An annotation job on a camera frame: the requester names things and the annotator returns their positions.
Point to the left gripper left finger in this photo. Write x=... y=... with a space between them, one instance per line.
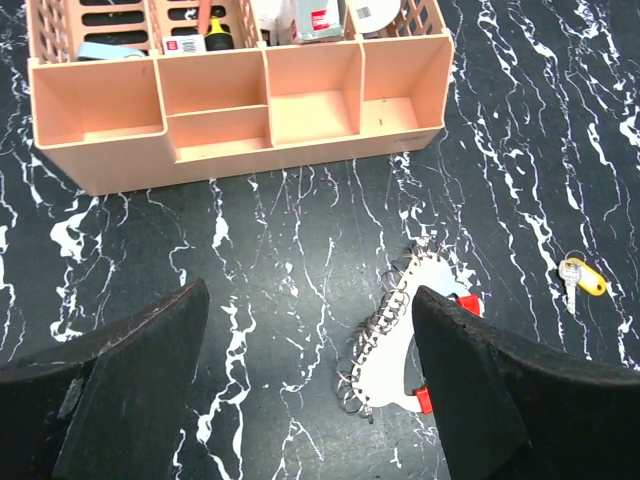
x=107 y=404

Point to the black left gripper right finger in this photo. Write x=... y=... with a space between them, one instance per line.
x=507 y=407

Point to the yellow headed key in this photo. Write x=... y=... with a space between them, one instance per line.
x=577 y=274

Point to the metal keyring with spring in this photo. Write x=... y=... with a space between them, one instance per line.
x=372 y=374

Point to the orange plastic desk organizer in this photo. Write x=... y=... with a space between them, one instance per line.
x=121 y=125

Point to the small white card box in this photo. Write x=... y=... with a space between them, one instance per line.
x=183 y=44

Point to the yellow black highlighter marker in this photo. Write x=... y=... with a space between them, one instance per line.
x=217 y=38

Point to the oval white blister pack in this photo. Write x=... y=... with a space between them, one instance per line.
x=371 y=16

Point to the white product packet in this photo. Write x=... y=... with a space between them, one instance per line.
x=288 y=22

